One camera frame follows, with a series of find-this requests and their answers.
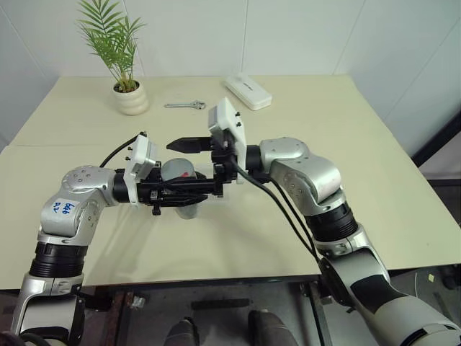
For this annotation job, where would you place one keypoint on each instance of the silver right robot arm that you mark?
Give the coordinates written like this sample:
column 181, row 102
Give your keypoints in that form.
column 309, row 173

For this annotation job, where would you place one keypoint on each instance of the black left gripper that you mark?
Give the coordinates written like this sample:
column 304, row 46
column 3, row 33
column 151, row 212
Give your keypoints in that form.
column 149, row 192

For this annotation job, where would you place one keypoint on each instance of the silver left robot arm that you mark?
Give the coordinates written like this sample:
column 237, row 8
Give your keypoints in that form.
column 77, row 202

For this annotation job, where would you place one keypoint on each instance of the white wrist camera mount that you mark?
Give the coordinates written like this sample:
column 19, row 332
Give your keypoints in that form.
column 142, row 155
column 227, row 115

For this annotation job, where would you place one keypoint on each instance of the silver adjustable wrench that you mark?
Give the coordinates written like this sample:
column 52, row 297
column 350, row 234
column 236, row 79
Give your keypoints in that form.
column 183, row 105

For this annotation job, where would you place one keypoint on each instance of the cream ribbed plant pot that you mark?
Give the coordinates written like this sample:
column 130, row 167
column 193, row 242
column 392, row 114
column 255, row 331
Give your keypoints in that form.
column 130, row 101

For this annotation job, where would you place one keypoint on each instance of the green palm plant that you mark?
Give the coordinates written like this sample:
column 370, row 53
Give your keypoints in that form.
column 111, row 39

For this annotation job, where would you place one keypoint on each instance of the dark rounded shape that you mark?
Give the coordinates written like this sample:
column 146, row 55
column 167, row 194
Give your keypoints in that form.
column 182, row 333

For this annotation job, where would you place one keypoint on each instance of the white oblong box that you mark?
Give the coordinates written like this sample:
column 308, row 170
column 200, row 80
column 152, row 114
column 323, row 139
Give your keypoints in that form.
column 248, row 91

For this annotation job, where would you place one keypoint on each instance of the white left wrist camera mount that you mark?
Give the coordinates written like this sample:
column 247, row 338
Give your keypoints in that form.
column 142, row 155

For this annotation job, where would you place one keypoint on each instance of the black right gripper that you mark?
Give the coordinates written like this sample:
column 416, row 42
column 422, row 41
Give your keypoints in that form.
column 224, row 169

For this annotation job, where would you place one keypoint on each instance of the grey jar with lid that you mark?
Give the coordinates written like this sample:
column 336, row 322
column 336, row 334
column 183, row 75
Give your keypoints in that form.
column 178, row 168

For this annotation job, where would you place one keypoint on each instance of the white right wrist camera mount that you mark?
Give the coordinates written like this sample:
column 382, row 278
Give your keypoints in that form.
column 227, row 115

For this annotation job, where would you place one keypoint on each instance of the black flat bar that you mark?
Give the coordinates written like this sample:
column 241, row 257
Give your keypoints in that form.
column 220, row 304

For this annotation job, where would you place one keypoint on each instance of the black metal frame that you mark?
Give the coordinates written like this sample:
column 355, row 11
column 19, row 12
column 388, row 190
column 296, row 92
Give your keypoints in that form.
column 437, row 138

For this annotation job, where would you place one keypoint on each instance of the small metal bracket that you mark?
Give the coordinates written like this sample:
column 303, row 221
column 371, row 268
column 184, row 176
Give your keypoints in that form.
column 137, row 301

